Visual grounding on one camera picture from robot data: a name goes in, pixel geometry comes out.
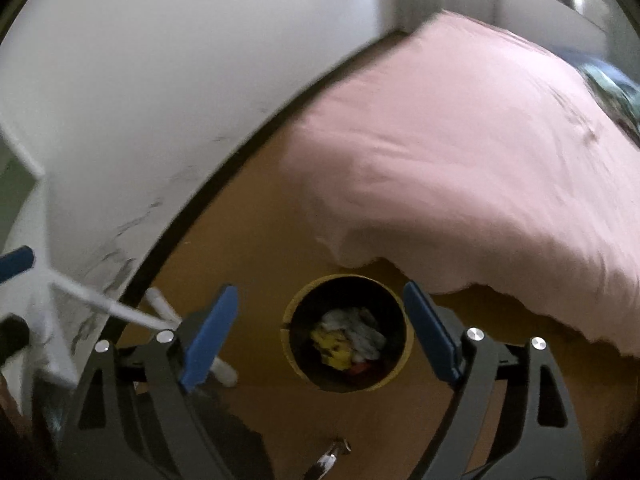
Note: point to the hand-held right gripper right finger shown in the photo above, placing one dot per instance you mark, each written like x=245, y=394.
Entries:
x=432, y=340

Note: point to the round trash bin yellow rim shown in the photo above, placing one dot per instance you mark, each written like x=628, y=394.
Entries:
x=310, y=320

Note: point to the pink blanket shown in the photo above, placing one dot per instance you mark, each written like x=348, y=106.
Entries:
x=450, y=160

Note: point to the white drying rack frame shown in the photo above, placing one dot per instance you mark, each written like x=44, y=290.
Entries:
x=100, y=305

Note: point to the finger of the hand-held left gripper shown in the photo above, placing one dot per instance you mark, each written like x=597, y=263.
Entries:
x=12, y=337
x=15, y=264

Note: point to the chrome metal leg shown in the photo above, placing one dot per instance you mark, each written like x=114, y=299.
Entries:
x=332, y=452

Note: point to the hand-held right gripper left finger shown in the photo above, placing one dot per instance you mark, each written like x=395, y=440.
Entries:
x=207, y=345

